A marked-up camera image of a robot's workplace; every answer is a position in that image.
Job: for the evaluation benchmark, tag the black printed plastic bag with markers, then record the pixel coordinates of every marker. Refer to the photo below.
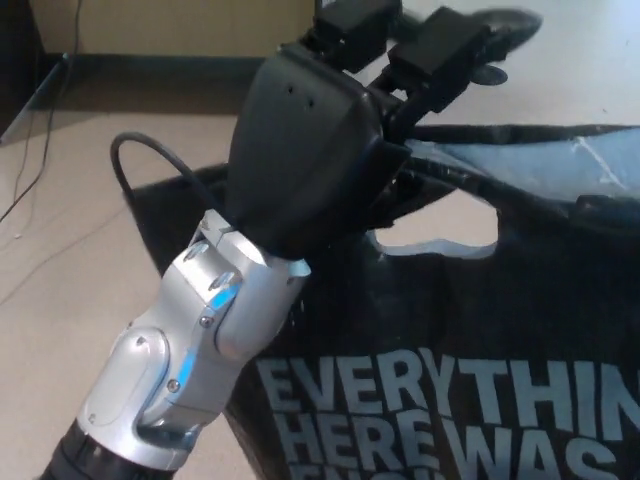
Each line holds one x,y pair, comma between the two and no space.
450,310

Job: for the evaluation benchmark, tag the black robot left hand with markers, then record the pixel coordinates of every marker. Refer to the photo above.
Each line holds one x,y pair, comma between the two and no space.
305,150

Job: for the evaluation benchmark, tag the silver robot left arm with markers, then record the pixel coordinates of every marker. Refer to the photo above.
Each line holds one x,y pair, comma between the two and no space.
200,310

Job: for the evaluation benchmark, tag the light blue plastic lining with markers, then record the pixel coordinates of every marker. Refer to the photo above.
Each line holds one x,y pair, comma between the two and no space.
540,160

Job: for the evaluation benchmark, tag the desk with tan panel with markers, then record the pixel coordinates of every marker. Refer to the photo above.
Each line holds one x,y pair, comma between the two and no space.
175,25

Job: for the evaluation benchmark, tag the black round floor cover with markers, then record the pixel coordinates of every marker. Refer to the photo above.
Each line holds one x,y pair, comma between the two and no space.
492,77

